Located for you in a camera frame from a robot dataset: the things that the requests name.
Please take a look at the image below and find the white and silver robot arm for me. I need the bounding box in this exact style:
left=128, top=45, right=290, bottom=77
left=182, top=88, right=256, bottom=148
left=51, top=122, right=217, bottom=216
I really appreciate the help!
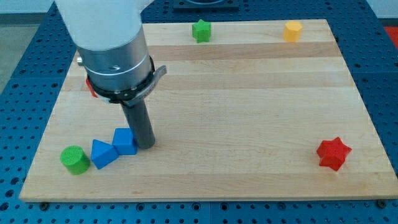
left=55, top=0, right=167, bottom=107

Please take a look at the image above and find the red block behind arm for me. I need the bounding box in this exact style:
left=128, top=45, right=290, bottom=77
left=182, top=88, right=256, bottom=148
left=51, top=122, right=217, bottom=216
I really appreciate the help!
left=85, top=78, right=98, bottom=98

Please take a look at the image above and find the green star block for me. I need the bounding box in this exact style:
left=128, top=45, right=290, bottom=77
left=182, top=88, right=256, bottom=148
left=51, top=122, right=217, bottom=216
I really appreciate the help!
left=192, top=19, right=211, bottom=43

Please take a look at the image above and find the red star block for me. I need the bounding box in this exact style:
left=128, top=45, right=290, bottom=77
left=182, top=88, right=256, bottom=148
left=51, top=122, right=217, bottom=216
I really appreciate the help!
left=317, top=137, right=352, bottom=172

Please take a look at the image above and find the wooden board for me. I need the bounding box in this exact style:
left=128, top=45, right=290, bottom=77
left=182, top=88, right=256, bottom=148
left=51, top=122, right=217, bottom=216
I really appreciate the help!
left=20, top=19, right=397, bottom=202

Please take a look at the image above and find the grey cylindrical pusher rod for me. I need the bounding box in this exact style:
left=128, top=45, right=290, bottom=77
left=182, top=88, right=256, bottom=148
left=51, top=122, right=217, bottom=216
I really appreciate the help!
left=122, top=100, right=155, bottom=149

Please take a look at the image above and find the blue cube block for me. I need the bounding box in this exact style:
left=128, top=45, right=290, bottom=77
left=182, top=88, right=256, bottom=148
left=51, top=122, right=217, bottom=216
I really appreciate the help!
left=112, top=128, right=137, bottom=156

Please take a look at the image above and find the blue triangular prism block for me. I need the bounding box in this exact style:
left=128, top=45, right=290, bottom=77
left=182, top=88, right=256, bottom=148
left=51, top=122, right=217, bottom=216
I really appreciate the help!
left=91, top=139, right=119, bottom=169

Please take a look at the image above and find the yellow hexagon block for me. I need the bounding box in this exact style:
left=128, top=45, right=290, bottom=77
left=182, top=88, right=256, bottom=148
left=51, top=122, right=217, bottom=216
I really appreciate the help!
left=282, top=21, right=303, bottom=42

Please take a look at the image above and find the green cylinder block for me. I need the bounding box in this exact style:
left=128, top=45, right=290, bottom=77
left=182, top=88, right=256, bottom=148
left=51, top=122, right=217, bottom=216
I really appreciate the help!
left=60, top=145, right=90, bottom=175

